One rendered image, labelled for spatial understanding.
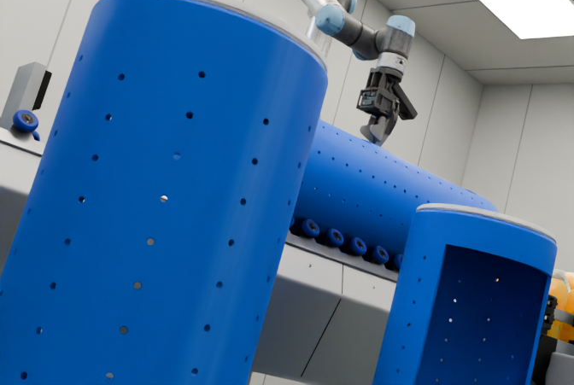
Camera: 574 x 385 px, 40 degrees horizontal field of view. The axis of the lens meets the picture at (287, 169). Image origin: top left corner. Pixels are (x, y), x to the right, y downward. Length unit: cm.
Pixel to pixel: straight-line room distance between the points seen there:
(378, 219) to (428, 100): 514
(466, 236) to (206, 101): 80
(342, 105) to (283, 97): 529
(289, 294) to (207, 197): 98
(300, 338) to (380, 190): 39
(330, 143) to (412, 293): 44
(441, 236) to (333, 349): 49
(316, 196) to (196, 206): 101
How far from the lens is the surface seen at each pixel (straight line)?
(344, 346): 188
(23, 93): 154
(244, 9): 82
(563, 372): 219
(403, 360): 149
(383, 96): 202
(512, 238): 149
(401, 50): 208
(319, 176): 175
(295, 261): 173
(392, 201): 189
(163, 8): 82
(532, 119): 734
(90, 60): 85
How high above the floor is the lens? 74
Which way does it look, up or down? 11 degrees up
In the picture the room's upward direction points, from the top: 15 degrees clockwise
